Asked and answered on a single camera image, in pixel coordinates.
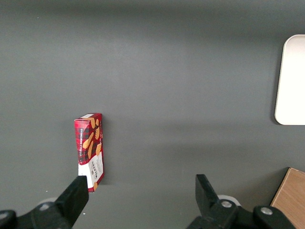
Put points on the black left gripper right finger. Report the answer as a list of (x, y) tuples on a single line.
[(214, 210)]

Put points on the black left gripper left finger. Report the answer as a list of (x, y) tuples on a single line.
[(66, 207)]

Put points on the beige rectangular tray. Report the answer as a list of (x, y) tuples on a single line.
[(293, 81)]

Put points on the red tartan cookie box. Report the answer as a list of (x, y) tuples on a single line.
[(91, 143)]

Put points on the wooden drawer cabinet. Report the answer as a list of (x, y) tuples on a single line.
[(290, 202)]

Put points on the grey table mat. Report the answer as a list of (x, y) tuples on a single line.
[(166, 95)]

